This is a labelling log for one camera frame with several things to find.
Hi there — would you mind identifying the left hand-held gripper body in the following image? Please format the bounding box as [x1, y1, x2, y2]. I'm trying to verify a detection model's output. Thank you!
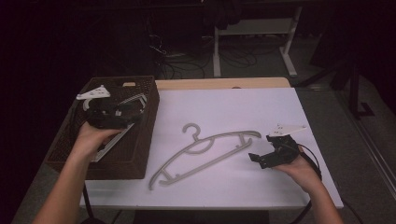
[76, 85, 138, 131]

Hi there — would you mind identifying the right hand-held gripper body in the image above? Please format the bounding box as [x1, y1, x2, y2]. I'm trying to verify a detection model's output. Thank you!
[261, 123, 308, 170]

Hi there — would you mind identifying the brown woven basket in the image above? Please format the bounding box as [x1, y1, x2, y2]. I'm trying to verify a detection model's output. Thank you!
[45, 75, 161, 181]

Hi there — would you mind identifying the person's left hand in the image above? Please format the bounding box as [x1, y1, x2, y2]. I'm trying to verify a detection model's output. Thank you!
[70, 121, 123, 163]

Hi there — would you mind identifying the person's right hand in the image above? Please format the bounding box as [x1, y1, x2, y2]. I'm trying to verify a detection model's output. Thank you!
[271, 153, 324, 194]

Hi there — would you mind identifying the white table mat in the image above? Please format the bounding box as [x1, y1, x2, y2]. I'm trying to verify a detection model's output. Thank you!
[79, 87, 344, 210]

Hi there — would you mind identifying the black metal stand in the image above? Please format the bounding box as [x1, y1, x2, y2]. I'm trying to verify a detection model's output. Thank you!
[295, 54, 376, 120]

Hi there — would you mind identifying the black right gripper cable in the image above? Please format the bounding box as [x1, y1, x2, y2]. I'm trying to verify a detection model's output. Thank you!
[289, 143, 323, 224]

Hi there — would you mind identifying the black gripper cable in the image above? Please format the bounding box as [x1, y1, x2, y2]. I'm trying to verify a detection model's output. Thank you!
[81, 183, 97, 224]
[289, 143, 323, 224]

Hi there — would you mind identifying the tangle of black floor cables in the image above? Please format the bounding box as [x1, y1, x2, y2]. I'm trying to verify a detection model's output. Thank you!
[148, 31, 260, 79]

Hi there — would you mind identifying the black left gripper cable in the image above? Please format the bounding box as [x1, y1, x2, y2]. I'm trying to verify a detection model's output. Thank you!
[81, 183, 97, 224]

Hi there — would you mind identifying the white metal desk frame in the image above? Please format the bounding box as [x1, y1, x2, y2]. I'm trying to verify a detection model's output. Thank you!
[212, 6, 304, 78]

